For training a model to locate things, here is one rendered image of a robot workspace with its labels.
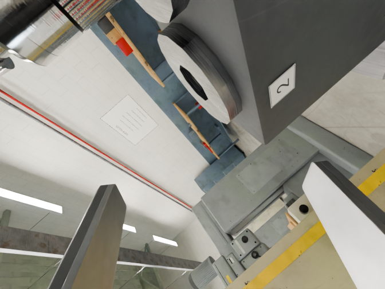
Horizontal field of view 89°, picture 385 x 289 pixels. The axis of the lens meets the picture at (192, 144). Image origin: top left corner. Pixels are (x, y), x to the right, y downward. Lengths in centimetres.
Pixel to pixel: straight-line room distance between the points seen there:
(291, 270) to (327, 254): 21
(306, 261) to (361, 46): 127
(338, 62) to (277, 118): 6
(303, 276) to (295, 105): 127
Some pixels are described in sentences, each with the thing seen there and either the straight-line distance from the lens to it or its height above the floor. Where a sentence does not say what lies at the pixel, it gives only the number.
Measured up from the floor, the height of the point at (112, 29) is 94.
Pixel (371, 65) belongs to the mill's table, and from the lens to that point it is 35.
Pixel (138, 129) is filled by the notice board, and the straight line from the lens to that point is 527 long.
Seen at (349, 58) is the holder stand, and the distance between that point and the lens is 21.
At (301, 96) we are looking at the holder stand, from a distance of 18.
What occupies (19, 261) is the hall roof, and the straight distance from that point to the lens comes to 690.
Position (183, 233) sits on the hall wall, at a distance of 1013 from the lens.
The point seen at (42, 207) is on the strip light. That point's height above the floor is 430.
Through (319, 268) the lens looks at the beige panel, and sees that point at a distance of 141.
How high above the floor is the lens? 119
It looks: level
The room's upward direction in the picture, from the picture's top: 131 degrees counter-clockwise
